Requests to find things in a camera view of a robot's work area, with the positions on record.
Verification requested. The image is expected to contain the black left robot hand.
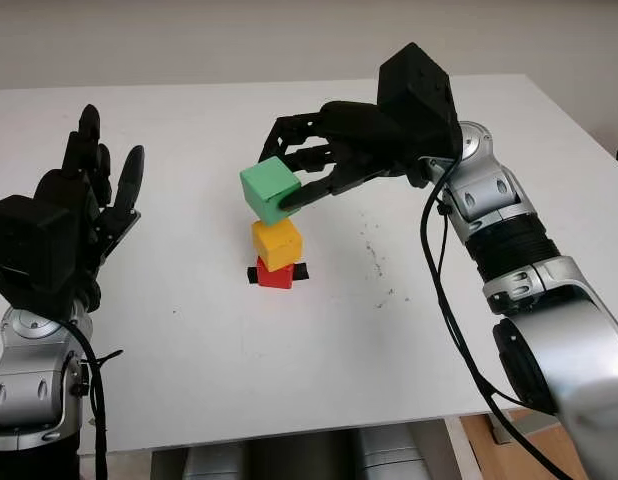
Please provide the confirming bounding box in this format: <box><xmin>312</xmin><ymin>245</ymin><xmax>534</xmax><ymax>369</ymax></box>
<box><xmin>36</xmin><ymin>103</ymin><xmax>145</xmax><ymax>315</ymax></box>

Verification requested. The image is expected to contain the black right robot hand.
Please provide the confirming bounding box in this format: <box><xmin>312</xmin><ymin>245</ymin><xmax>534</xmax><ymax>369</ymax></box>
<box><xmin>258</xmin><ymin>99</ymin><xmax>431</xmax><ymax>215</ymax></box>

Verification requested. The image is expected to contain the green cube block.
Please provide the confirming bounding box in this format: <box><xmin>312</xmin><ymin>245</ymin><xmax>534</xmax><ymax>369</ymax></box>
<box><xmin>239</xmin><ymin>156</ymin><xmax>303</xmax><ymax>226</ymax></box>

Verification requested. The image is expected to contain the yellow cube block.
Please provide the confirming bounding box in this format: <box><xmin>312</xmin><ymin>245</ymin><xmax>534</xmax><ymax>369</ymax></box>
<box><xmin>251</xmin><ymin>219</ymin><xmax>304</xmax><ymax>274</ymax></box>

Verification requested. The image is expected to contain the red cube block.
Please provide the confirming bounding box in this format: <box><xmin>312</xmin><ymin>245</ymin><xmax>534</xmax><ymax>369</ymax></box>
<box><xmin>256</xmin><ymin>256</ymin><xmax>297</xmax><ymax>291</ymax></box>

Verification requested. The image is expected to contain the black tape strip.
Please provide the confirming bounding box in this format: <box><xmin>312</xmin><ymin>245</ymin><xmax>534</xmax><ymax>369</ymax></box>
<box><xmin>247</xmin><ymin>260</ymin><xmax>309</xmax><ymax>285</ymax></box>

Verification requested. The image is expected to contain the grey robot thigh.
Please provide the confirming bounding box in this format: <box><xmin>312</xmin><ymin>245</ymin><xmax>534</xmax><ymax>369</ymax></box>
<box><xmin>358</xmin><ymin>427</ymin><xmax>425</xmax><ymax>480</ymax></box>
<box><xmin>181</xmin><ymin>442</ymin><xmax>245</xmax><ymax>480</ymax></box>

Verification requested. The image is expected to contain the dark grey robot waist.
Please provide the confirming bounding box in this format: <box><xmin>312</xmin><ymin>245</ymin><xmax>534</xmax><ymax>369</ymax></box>
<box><xmin>243</xmin><ymin>432</ymin><xmax>360</xmax><ymax>480</ymax></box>

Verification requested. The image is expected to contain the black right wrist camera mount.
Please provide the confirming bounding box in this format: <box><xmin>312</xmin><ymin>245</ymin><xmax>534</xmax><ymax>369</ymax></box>
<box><xmin>376</xmin><ymin>42</ymin><xmax>463</xmax><ymax>166</ymax></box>

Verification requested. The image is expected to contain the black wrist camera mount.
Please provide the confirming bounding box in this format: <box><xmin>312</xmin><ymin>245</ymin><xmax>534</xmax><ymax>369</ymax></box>
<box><xmin>0</xmin><ymin>193</ymin><xmax>78</xmax><ymax>321</ymax></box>
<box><xmin>376</xmin><ymin>42</ymin><xmax>463</xmax><ymax>166</ymax></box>

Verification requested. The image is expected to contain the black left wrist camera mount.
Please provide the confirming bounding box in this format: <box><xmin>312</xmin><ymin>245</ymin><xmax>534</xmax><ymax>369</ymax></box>
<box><xmin>0</xmin><ymin>193</ymin><xmax>78</xmax><ymax>321</ymax></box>

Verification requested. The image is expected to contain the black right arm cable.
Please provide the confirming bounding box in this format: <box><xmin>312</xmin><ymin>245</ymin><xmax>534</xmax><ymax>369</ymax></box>
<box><xmin>419</xmin><ymin>159</ymin><xmax>590</xmax><ymax>480</ymax></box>

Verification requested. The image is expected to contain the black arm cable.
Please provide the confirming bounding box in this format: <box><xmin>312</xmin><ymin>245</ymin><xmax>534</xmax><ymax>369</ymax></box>
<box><xmin>419</xmin><ymin>159</ymin><xmax>590</xmax><ymax>480</ymax></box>
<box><xmin>58</xmin><ymin>319</ymin><xmax>125</xmax><ymax>480</ymax></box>

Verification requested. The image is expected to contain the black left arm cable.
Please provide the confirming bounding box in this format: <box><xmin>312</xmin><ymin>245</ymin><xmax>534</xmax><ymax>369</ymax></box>
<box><xmin>58</xmin><ymin>319</ymin><xmax>125</xmax><ymax>480</ymax></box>

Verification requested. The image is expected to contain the grey metal table bracket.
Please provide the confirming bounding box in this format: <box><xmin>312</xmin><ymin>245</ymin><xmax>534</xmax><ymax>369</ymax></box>
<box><xmin>488</xmin><ymin>407</ymin><xmax>560</xmax><ymax>444</ymax></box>

